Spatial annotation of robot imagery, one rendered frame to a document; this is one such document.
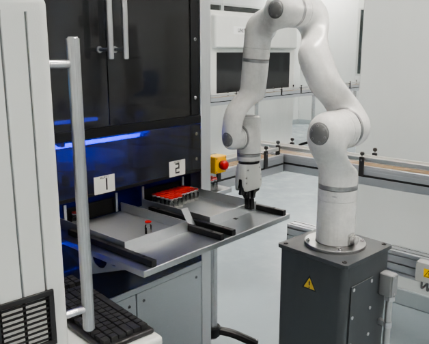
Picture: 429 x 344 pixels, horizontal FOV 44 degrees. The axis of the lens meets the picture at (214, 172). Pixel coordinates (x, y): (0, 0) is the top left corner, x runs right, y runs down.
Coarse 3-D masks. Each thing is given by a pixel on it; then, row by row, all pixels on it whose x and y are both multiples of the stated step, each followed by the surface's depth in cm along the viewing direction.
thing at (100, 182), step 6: (114, 174) 180; (96, 180) 175; (102, 180) 177; (108, 180) 179; (114, 180) 180; (96, 186) 175; (102, 186) 177; (108, 186) 179; (114, 186) 181; (96, 192) 176; (102, 192) 178
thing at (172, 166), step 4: (176, 160) 202; (180, 160) 203; (184, 160) 205; (172, 164) 200; (176, 164) 202; (180, 164) 204; (184, 164) 205; (172, 168) 200; (180, 168) 204; (184, 168) 206; (172, 172) 201; (180, 172) 204; (184, 172) 206; (172, 176) 201
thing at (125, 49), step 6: (126, 0) 166; (126, 6) 167; (126, 12) 167; (126, 18) 167; (126, 24) 168; (126, 30) 168; (126, 36) 168; (126, 42) 169; (114, 48) 173; (120, 48) 171; (126, 48) 169; (126, 54) 169
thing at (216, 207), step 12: (204, 192) 212; (216, 192) 208; (144, 204) 198; (156, 204) 194; (192, 204) 204; (204, 204) 204; (216, 204) 204; (228, 204) 204; (240, 204) 201; (192, 216) 183; (204, 216) 179; (216, 216) 180; (228, 216) 185
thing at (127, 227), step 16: (128, 208) 192; (64, 224) 174; (96, 224) 180; (112, 224) 180; (128, 224) 180; (144, 224) 180; (160, 224) 180; (176, 224) 176; (112, 240) 158; (128, 240) 155; (144, 240) 160; (160, 240) 165
